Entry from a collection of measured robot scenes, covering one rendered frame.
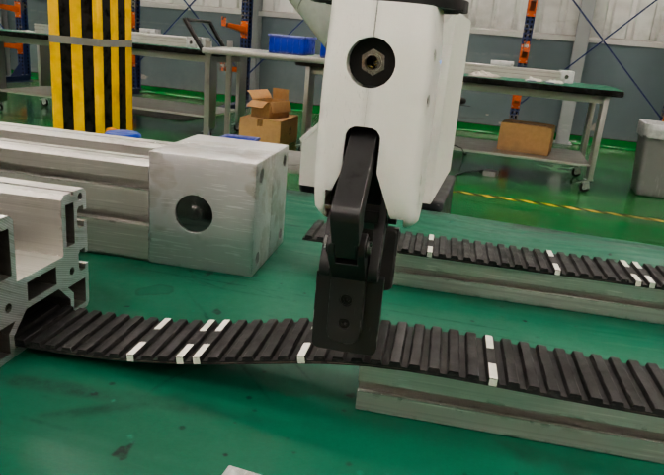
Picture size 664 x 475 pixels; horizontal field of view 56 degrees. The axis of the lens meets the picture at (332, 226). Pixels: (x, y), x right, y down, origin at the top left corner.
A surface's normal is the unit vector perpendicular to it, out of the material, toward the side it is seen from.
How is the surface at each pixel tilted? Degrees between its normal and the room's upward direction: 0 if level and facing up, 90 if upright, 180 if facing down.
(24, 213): 90
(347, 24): 79
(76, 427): 0
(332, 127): 86
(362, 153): 35
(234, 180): 90
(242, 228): 90
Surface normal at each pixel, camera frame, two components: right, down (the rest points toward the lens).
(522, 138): -0.41, 0.22
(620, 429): -0.18, 0.27
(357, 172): -0.04, -0.62
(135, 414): 0.08, -0.95
